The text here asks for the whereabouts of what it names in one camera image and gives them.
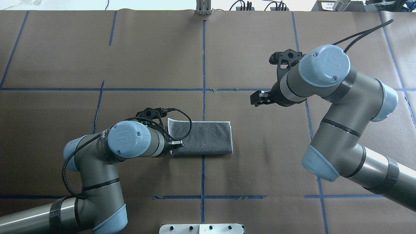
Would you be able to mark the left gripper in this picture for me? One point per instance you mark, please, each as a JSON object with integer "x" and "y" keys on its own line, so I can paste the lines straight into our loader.
{"x": 168, "y": 143}

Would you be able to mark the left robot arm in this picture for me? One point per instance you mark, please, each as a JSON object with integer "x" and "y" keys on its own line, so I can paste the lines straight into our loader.
{"x": 90, "y": 175}

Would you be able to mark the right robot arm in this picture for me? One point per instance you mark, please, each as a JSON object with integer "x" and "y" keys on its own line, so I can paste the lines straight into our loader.
{"x": 356, "y": 100}

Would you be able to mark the pink and grey towel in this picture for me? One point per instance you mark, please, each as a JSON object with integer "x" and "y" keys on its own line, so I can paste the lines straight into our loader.
{"x": 207, "y": 138}

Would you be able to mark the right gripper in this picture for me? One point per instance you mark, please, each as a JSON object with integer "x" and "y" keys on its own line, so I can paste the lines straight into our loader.
{"x": 275, "y": 95}

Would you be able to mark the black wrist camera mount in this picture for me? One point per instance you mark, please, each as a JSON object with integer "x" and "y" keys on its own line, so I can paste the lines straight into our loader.
{"x": 152, "y": 117}

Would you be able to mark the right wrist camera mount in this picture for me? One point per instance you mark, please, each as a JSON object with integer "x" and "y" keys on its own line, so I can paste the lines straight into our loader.
{"x": 285, "y": 61}

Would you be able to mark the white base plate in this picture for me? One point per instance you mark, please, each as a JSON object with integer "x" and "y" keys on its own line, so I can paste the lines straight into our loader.
{"x": 225, "y": 228}

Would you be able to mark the aluminium frame post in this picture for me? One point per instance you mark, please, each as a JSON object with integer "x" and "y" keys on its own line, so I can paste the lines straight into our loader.
{"x": 203, "y": 7}

